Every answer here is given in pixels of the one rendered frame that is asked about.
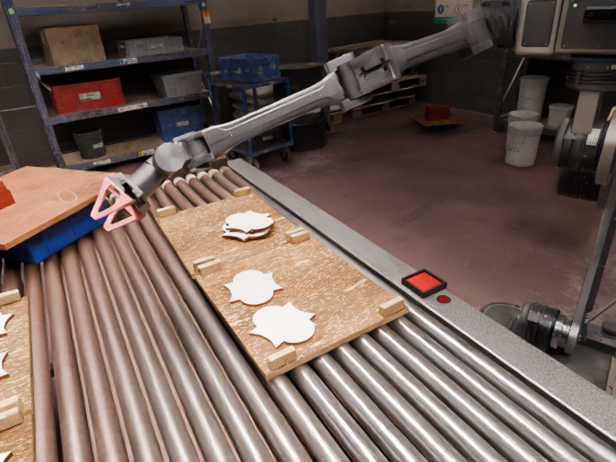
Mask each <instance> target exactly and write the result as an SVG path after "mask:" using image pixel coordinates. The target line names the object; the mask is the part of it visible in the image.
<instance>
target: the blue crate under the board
mask: <svg viewBox="0 0 616 462"><path fill-rule="evenodd" d="M95 203H96V201H95V202H93V203H91V204H89V205H87V206H85V207H84V208H83V209H81V210H79V211H77V212H75V213H74V214H71V215H69V216H67V217H66V218H64V219H62V220H60V221H59V222H58V223H56V224H54V225H51V226H49V227H48V228H46V229H44V230H42V231H40V232H39V233H37V234H35V235H34V236H32V237H30V238H28V239H26V240H24V241H23V242H21V243H19V244H17V245H15V246H14V247H11V248H10V249H8V250H3V249H0V258H4V259H13V260H19V261H24V262H29V263H35V264H39V263H40V262H41V261H43V260H44V259H47V258H48V257H50V256H51V255H53V254H55V253H56V252H58V251H59V250H61V249H63V248H65V247H66V246H68V245H70V243H72V242H74V241H75V240H77V239H78V238H80V237H82V236H84V235H85V234H87V233H89V232H90V231H92V230H93V229H95V228H97V227H98V226H99V225H101V224H103V223H104V222H105V221H106V219H107V217H108V215H107V216H105V217H103V218H100V219H98V220H94V219H93V218H92V217H91V212H92V210H93V209H94V205H95ZM105 209H107V206H106V203H105V200H104V201H103V203H102V205H101V207H100V209H99V211H98V212H99V213H100V212H102V211H103V210H105Z"/></svg>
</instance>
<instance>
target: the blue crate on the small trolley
mask: <svg viewBox="0 0 616 462"><path fill-rule="evenodd" d="M278 55H279V54H260V53H243V54H237V55H232V56H226V57H221V58H218V59H219V60H220V67H221V70H220V71H221V79H223V80H225V81H233V82H242V83H259V82H264V81H267V80H271V79H276V78H279V77H280V76H281V71H280V70H279V59H278V58H279V57H278Z"/></svg>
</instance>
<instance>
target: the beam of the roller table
mask: <svg viewBox="0 0 616 462"><path fill-rule="evenodd" d="M227 163H228V168H229V169H231V170H232V172H234V173H235V174H236V175H238V176H239V177H241V178H242V179H243V180H245V181H246V182H248V183H249V184H251V185H252V186H253V187H255V188H256V189H257V190H259V191H260V192H262V193H263V194H265V195H266V196H267V197H269V198H270V199H271V200H272V201H273V202H275V203H276V204H278V205H279V206H281V207H282V208H283V209H285V210H286V211H287V212H289V213H290V214H292V215H293V216H295V217H296V218H297V219H299V220H300V221H302V222H303V223H304V224H306V225H307V226H309V227H310V228H311V229H312V230H313V231H315V232H316V233H317V234H319V235H320V236H322V237H323V238H325V239H326V240H327V241H329V242H330V243H332V244H333V245H334V246H336V247H337V248H339V249H340V250H342V251H343V252H344V253H346V254H347V255H348V256H349V257H351V258H352V259H353V260H355V261H356V262H357V263H359V264H360V265H362V266H363V267H364V268H366V269H367V270H369V271H370V272H372V273H373V274H374V275H376V276H377V277H378V278H380V279H381V280H383V281H384V282H386V283H387V284H388V285H390V286H391V287H392V288H393V289H394V290H396V291H397V292H399V293H400V294H402V295H403V296H404V297H406V298H407V299H408V300H410V301H411V302H413V303H414V304H416V305H417V306H419V307H420V308H421V309H423V310H424V311H425V312H427V313H428V314H430V315H431V316H432V317H433V318H434V319H436V320H437V321H439V322H440V323H441V324H443V325H444V326H446V327H447V328H449V329H450V330H451V331H453V332H454V333H455V334H457V335H458V336H460V337H461V338H463V339H464V340H465V341H467V342H468V343H469V344H470V345H472V346H473V347H474V348H476V349H477V350H479V351H480V352H481V353H483V354H484V355H485V356H487V357H488V358H490V359H491V360H493V361H494V362H495V363H497V364H498V365H500V366H501V367H502V368H504V369H505V370H507V371H508V372H510V373H511V374H512V375H513V376H514V377H515V378H517V379H518V380H520V381H521V382H523V383H524V384H525V385H527V386H528V387H530V388H531V389H532V390H534V391H535V392H537V393H538V394H540V395H541V396H542V397H544V398H545V399H546V400H548V401H549V402H551V403H552V404H553V405H554V406H555V407H557V408H558V409H560V410H561V411H562V412H564V413H565V414H567V415H568V416H570V417H571V418H572V419H574V420H575V421H576V422H578V423H579V424H581V425H582V426H584V427H585V428H586V429H588V430H589V431H590V432H591V433H593V434H594V435H595V436H597V437H598V438H600V439H601V440H602V441H604V442H605V443H606V444H608V445H609V446H611V447H612V448H614V449H615V450H616V399H615V398H614V397H612V396H611V395H609V393H607V392H606V391H604V390H602V389H600V388H599V387H597V386H596V385H594V384H592V383H591V382H589V381H588V380H586V379H584V378H583V377H581V376H579V375H578V374H577V373H576V372H574V371H573V370H571V369H570V368H567V367H566V366H564V365H563V364H561V363H560V362H558V361H556V360H555V359H553V358H552V357H550V356H548V355H547V354H546V353H544V352H543V351H541V350H540V349H538V348H537V347H535V346H533V345H531V344H530V343H528V342H527V341H525V340H524V339H522V338H520V337H519V336H517V335H516V334H515V333H513V332H512V331H510V330H508V329H507V328H505V327H504V326H502V325H501V324H498V323H497V322H495V321H494V320H492V319H491V318H489V317H488V316H487V315H485V314H484V313H482V312H480V311H479V310H477V309H476V308H474V307H472V306H471V305H469V304H468V303H466V302H464V301H462V300H461V299H459V298H458V297H456V296H455V295H454V294H453V293H451V292H449V291H447V290H446V289H444V290H441V291H439V292H437V293H435V294H433V295H430V296H428V297H426V298H424V299H422V298H421V297H420V296H418V295H417V294H415V293H414V292H412V291H411V290H409V289H408V288H406V287H405V286H403V285H402V278H403V277H406V276H408V275H410V274H413V273H415V272H416V271H417V270H415V269H413V268H411V267H410V266H408V265H407V264H405V263H403V262H402V261H400V260H399V259H397V258H395V257H394V256H393V255H391V254H390V253H388V252H387V251H385V250H384V249H382V248H380V247H378V246H377V245H375V244H374V243H372V242H371V241H369V240H367V239H366V238H364V237H363V236H362V235H360V234H359V233H357V232H355V231H354V230H352V229H351V228H349V227H348V226H346V225H344V224H342V223H341V222H339V221H338V220H336V219H335V218H334V217H332V216H331V215H329V214H327V213H326V212H324V211H323V210H321V209H319V208H318V207H316V206H315V205H313V204H312V203H309V202H308V201H306V200H305V199H303V198H302V197H301V196H300V195H298V194H296V193H295V192H293V191H291V190H290V189H288V188H286V187H285V186H283V185H282V184H280V183H279V182H277V181H275V180H273V179H272V178H271V177H270V176H268V175H267V174H265V173H264V172H262V171H260V170H258V169H257V168H255V167H254V166H252V165H250V164H249V163H247V162H246V161H244V160H243V159H233V160H230V161H228V162H227ZM439 295H446V296H448V297H450V299H451V302H449V303H440V302H439V301H438V300H437V299H436V297H437V296H439Z"/></svg>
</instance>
